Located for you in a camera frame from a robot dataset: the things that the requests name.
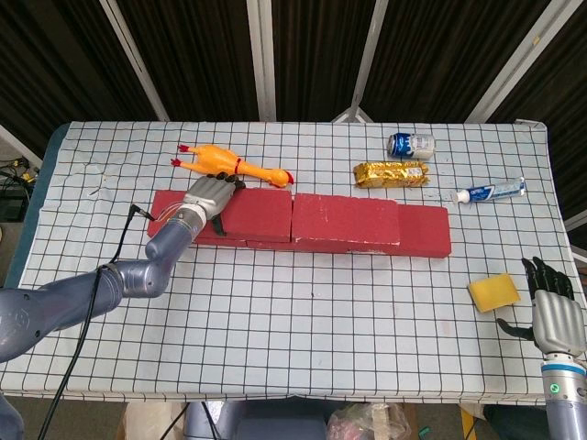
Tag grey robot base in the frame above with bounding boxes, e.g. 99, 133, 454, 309
183, 401, 329, 440

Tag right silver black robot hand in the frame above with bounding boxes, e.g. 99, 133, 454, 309
496, 256, 587, 357

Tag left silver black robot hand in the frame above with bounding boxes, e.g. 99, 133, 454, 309
183, 171, 247, 237

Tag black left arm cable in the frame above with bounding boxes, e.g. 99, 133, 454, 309
39, 203, 157, 440

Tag black electronics box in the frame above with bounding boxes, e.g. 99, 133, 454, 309
0, 182, 31, 221

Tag white partition frame post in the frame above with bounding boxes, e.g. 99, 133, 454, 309
462, 0, 566, 123
100, 0, 171, 122
332, 0, 389, 123
246, 0, 278, 122

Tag blue white drink can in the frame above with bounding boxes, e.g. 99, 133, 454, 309
387, 133, 436, 160

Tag red foam brick white scuffs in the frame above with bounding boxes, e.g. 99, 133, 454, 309
291, 192, 402, 245

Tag yellow rubber chicken toy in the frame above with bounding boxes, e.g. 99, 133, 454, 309
170, 143, 295, 188

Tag clear plastic bag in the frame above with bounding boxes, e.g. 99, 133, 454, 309
326, 402, 413, 440

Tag blue white toothpaste tube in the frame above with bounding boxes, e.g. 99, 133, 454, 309
450, 176, 526, 205

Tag yellow sponge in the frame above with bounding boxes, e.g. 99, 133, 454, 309
467, 272, 521, 314

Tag beige paper bag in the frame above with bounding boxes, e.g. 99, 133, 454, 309
116, 402, 185, 440

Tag gold biscuit packet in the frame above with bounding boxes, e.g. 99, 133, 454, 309
352, 160, 431, 190

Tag white black checked tablecloth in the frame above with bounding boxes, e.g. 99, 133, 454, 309
0, 120, 587, 404

